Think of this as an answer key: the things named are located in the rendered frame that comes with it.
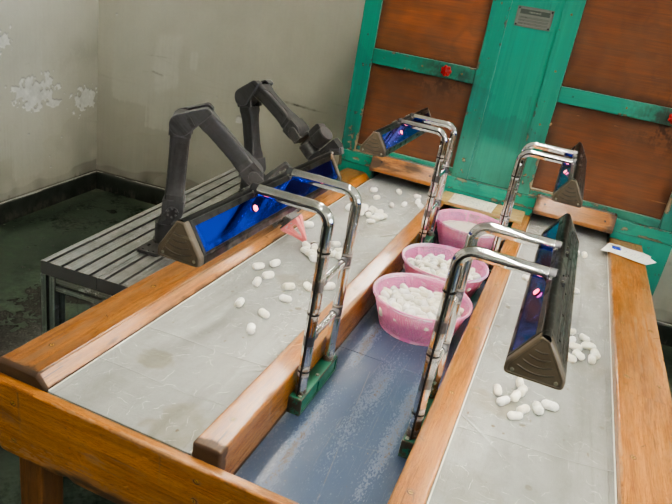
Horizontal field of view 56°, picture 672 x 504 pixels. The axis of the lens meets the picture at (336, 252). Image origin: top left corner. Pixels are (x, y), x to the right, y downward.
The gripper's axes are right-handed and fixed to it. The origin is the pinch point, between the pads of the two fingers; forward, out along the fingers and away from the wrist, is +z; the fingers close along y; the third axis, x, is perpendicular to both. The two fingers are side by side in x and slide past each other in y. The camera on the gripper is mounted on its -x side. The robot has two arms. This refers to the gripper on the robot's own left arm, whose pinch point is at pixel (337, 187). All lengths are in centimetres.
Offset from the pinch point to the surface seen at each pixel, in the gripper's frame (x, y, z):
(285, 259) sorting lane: 2, -54, 10
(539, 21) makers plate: -82, 48, -5
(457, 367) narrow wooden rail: -37, -84, 51
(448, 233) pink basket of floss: -21.0, 6.4, 36.5
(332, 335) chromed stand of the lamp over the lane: -20, -91, 29
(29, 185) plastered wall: 179, 54, -111
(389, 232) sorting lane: -9.8, -9.1, 23.3
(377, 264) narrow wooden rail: -16, -43, 27
